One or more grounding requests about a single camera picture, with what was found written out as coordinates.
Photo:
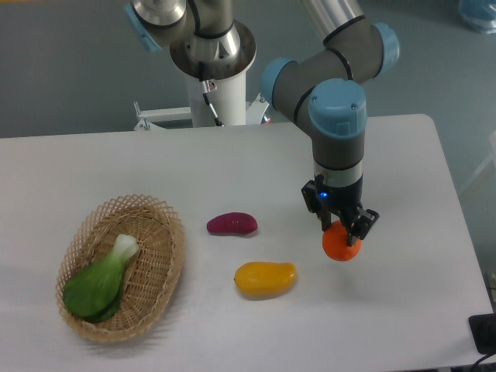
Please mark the green bok choy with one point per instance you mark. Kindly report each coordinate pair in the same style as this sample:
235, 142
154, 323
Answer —
94, 292

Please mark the blue object top right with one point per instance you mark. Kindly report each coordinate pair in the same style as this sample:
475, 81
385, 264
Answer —
478, 14

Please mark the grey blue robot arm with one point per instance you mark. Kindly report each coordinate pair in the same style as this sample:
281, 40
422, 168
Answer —
322, 95

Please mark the yellow mango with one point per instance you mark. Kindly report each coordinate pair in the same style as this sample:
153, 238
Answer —
260, 279

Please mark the purple sweet potato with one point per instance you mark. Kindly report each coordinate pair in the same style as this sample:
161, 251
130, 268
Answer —
237, 223

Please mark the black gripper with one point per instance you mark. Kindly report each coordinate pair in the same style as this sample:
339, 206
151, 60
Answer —
324, 200

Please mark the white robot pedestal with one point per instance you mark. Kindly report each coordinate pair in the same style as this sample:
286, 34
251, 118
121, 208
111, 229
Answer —
214, 71

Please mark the black device at edge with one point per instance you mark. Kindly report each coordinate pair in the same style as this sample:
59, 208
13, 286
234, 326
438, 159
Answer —
482, 328

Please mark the woven bamboo basket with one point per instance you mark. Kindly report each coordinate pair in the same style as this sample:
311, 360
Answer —
150, 276

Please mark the orange fruit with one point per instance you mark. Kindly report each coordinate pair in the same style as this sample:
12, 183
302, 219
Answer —
334, 243

